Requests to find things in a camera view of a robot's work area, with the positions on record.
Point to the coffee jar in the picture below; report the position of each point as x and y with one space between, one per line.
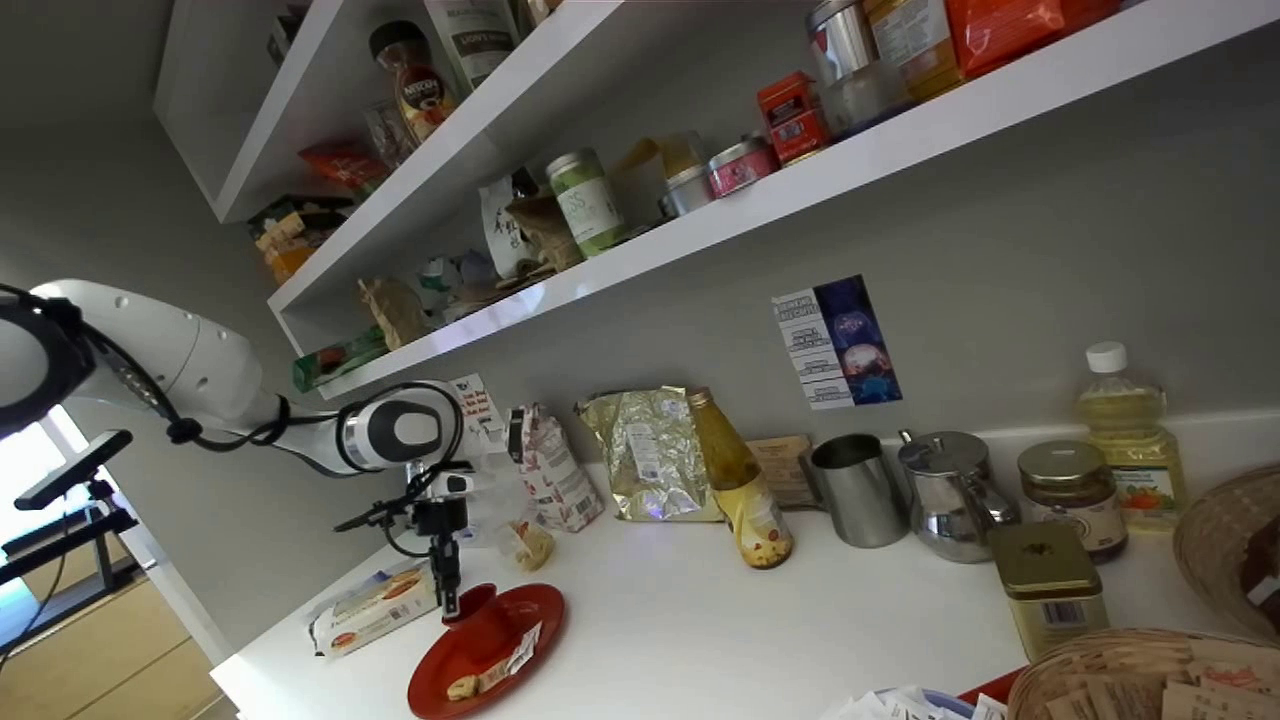
415 85

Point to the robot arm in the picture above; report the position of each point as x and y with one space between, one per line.
200 365

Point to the yellow juice bottle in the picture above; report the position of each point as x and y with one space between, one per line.
745 490

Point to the cooking oil bottle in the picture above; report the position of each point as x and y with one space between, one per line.
1130 440

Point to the silver tin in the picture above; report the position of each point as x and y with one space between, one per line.
688 190

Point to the white wall shelf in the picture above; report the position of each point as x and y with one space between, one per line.
700 240

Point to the steel teapot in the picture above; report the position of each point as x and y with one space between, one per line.
950 500

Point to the clear glass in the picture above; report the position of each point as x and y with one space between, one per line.
388 132

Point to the clear bag of snacks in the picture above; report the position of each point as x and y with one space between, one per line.
528 545

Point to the red and white patterned bag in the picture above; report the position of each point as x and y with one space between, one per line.
555 470

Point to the green packet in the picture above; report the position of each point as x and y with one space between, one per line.
340 360

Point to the green canister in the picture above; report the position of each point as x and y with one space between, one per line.
585 205

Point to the white wall note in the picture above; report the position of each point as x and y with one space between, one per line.
477 405

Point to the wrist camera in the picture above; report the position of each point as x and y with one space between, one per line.
375 514

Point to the white pouch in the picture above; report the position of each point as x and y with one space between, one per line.
475 40

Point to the gold foil bag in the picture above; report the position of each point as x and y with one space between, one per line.
650 455

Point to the wicker basket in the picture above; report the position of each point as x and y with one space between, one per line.
1220 545
1090 660

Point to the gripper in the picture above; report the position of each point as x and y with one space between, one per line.
440 517

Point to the gold tin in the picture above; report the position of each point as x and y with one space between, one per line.
1050 590

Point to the red plate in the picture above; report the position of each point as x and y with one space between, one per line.
470 655

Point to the cracker box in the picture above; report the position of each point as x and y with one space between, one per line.
375 608

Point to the camera on mount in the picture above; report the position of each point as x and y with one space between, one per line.
72 470

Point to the glass jar with gold lid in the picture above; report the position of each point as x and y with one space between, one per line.
1075 495

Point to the brown paper packet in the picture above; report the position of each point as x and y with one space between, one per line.
785 470

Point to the steel can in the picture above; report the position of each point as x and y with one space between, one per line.
845 50

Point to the wooden cabinet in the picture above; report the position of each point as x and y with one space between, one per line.
100 660

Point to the yellow box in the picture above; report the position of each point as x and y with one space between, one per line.
915 45

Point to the white sachet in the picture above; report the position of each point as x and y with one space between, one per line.
523 648

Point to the orange packet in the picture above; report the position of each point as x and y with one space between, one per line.
1000 30

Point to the red container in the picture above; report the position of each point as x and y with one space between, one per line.
995 688

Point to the steel cup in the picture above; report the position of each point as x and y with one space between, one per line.
858 495

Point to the colourful box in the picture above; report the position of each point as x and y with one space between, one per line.
295 235

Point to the stack of red boxes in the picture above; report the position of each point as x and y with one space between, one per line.
795 115

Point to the white paper bag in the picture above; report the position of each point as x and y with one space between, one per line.
500 235

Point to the cookie piece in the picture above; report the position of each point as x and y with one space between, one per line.
463 687

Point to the blue and white wall poster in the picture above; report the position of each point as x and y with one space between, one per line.
840 342

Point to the brown paper bag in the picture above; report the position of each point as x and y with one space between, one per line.
550 230

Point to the crumpled brown bag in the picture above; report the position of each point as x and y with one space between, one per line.
395 312

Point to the pink tin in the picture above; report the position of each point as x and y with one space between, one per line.
742 167

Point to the heap of white sachets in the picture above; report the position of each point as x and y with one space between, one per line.
900 705

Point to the heap of brown sachets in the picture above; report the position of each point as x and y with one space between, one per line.
1180 690

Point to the red snack packet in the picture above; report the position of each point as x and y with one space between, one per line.
345 165

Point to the yellow plastic container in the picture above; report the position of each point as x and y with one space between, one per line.
650 170

